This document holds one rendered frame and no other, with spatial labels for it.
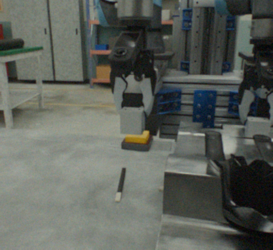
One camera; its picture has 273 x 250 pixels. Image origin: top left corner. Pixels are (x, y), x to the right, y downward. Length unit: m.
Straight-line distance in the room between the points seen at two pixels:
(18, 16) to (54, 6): 0.80
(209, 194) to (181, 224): 0.06
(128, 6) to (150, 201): 0.39
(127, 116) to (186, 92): 0.57
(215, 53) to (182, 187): 0.91
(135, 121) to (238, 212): 0.30
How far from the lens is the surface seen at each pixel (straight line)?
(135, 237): 0.51
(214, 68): 1.27
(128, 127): 0.63
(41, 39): 6.30
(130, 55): 0.53
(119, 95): 0.64
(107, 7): 1.14
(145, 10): 0.61
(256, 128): 0.75
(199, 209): 0.44
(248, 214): 0.42
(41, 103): 4.45
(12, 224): 0.58
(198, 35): 1.25
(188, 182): 0.42
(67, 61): 6.13
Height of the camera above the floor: 1.13
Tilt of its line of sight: 16 degrees down
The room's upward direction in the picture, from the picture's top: straight up
